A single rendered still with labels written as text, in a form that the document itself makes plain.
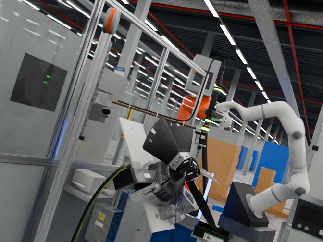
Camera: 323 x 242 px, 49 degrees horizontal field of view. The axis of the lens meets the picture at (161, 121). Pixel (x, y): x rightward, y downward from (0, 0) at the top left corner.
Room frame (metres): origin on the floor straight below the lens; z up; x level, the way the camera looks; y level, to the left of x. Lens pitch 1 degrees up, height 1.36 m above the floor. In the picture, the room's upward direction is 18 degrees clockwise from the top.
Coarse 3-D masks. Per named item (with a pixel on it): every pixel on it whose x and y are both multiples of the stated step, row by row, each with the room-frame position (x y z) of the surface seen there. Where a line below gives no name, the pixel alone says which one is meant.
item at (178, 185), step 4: (184, 176) 1.86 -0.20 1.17; (180, 180) 1.77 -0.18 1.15; (184, 180) 1.87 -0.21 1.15; (176, 184) 1.70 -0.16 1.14; (180, 184) 1.77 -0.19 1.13; (176, 188) 1.70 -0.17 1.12; (180, 188) 1.77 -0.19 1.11; (176, 192) 1.70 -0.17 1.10; (180, 192) 1.78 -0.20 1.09; (176, 196) 1.71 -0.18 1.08; (176, 200) 1.71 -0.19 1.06; (176, 208) 1.73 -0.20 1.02; (176, 212) 1.74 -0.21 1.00
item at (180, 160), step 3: (177, 156) 1.98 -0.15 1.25; (180, 156) 1.99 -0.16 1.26; (174, 159) 1.97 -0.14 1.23; (177, 159) 1.98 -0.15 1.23; (180, 159) 1.99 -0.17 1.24; (183, 159) 2.00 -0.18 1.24; (171, 162) 1.96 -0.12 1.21; (174, 162) 1.98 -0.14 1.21; (177, 162) 1.99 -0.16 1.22; (180, 162) 2.00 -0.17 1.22; (171, 165) 1.97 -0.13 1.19; (174, 165) 1.98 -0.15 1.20; (177, 165) 1.99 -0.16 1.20; (174, 168) 1.98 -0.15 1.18
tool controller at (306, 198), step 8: (304, 200) 2.05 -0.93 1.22; (312, 200) 2.07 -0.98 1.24; (320, 200) 2.09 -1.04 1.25; (296, 208) 2.09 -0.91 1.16; (304, 208) 2.06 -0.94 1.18; (312, 208) 2.03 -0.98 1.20; (320, 208) 2.01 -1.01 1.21; (296, 216) 2.09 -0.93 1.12; (304, 216) 2.06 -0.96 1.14; (312, 216) 2.03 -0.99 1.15; (320, 216) 2.01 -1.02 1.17; (296, 224) 2.09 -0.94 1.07; (304, 224) 2.06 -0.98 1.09; (312, 224) 2.04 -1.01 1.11; (320, 224) 2.02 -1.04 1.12; (312, 232) 2.04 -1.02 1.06; (320, 232) 2.02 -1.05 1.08
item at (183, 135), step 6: (174, 126) 2.19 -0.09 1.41; (180, 126) 2.21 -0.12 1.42; (174, 132) 2.17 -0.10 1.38; (180, 132) 2.18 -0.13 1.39; (186, 132) 2.20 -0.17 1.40; (192, 132) 2.23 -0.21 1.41; (174, 138) 2.14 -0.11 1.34; (180, 138) 2.15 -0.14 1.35; (186, 138) 2.17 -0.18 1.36; (180, 144) 2.12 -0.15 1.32; (186, 144) 2.13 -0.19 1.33; (180, 150) 2.10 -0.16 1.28; (186, 150) 2.10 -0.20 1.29
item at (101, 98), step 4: (96, 92) 2.04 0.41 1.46; (100, 92) 2.03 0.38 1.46; (96, 96) 2.04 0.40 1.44; (100, 96) 2.03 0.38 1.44; (104, 96) 2.03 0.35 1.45; (108, 96) 2.03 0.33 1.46; (112, 96) 2.03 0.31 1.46; (96, 100) 2.02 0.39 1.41; (100, 100) 2.03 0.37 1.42; (104, 100) 2.03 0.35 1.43; (108, 100) 2.03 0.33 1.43; (104, 104) 2.03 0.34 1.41; (108, 104) 2.03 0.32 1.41
